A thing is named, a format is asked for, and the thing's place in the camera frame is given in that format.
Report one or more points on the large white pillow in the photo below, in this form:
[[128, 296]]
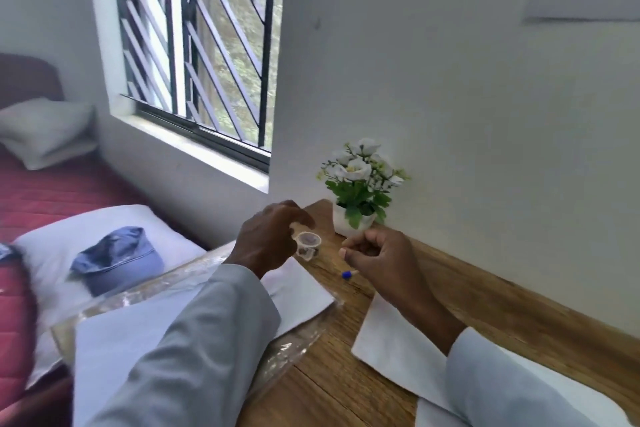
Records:
[[50, 251]]

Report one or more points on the potted white flower plant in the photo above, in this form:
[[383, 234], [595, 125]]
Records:
[[357, 191]]

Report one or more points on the plastic-wrapped white envelope pack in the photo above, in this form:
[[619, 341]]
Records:
[[125, 331]]

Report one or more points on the bed with red cover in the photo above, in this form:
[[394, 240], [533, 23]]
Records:
[[60, 191]]

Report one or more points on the long white envelope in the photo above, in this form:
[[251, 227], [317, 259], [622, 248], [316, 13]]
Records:
[[395, 341]]

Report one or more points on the person's left hand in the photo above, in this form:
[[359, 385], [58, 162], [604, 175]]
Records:
[[260, 241]]

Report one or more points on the person's left forearm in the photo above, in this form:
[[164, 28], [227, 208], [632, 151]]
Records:
[[200, 351]]

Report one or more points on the blue denim cap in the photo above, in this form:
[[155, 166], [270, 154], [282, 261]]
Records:
[[120, 261]]

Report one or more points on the white window sill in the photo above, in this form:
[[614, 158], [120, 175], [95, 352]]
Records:
[[200, 151]]

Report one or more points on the black framed window with grille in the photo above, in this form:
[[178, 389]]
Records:
[[220, 131]]

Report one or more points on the person's right forearm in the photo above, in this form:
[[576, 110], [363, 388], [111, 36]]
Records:
[[490, 381]]

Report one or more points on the person's right hand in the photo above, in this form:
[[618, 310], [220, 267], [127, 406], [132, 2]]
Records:
[[385, 261]]

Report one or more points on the grey white pillow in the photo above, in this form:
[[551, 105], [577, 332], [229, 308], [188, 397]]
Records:
[[45, 131]]

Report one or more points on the blue ballpoint pen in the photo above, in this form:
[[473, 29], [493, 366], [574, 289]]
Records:
[[347, 274]]

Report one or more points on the patterned tape roll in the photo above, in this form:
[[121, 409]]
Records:
[[307, 240]]

